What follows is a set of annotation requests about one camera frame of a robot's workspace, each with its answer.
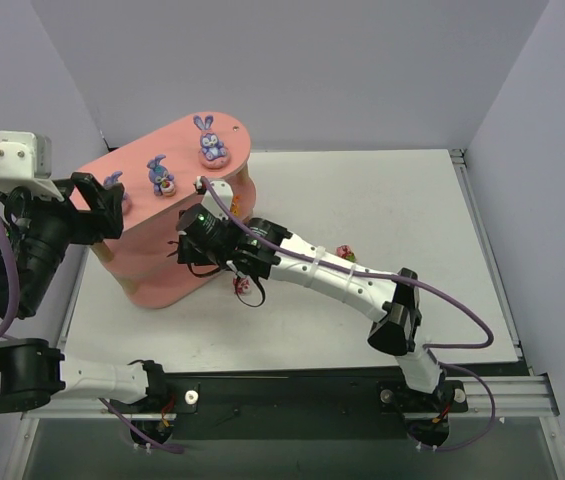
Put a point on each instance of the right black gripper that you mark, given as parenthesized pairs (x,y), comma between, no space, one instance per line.
(185,250)

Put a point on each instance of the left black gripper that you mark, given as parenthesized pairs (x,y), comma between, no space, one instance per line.
(82,220)

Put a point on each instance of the orange bunny toy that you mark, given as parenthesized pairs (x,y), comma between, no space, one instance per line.
(235,205)

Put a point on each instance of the small purple bunny with cake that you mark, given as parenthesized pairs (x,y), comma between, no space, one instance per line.
(163,182)

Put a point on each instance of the black winged toy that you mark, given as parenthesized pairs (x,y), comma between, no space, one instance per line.
(175,247)

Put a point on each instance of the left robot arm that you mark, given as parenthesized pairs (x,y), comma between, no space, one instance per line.
(32,372)

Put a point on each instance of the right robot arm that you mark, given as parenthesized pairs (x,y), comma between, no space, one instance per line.
(262,250)

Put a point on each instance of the pink three-tier wooden shelf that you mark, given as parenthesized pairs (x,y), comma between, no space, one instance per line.
(138,259)

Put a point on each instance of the pink bear with strawberry hat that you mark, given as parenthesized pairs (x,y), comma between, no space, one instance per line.
(243,286)

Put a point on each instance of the purple bunny toy on donut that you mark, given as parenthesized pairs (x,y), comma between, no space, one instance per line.
(213,153)

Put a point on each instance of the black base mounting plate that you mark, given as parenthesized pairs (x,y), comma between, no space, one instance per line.
(325,404)

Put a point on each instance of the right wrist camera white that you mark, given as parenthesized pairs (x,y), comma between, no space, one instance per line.
(217,196)

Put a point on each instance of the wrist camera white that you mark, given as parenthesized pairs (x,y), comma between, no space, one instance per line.
(217,196)
(25,161)

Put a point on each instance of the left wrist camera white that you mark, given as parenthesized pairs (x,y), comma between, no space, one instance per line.
(25,161)

